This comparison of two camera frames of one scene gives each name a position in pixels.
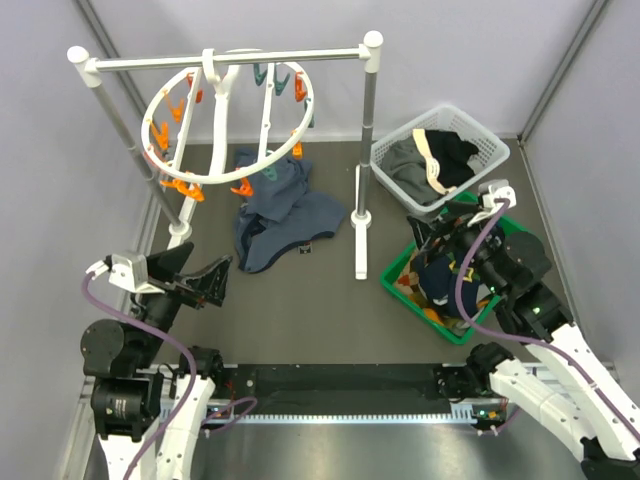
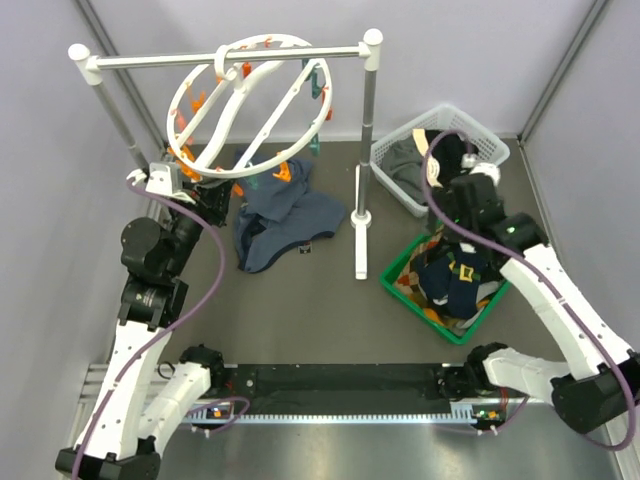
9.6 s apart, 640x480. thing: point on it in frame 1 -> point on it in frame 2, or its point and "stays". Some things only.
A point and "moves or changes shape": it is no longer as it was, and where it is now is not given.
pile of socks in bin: x=431 y=283 stays
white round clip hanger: x=222 y=90 moves or changes shape
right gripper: x=425 y=235 -> x=449 y=205
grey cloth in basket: x=405 y=164 stays
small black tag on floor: x=307 y=248 stays
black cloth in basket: x=452 y=154 stays
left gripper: x=209 y=283 -> x=213 y=201
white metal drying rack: x=368 y=52 stays
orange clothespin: x=245 y=188 -> x=284 y=174
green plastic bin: x=389 y=273 stays
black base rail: x=337 y=383 stays
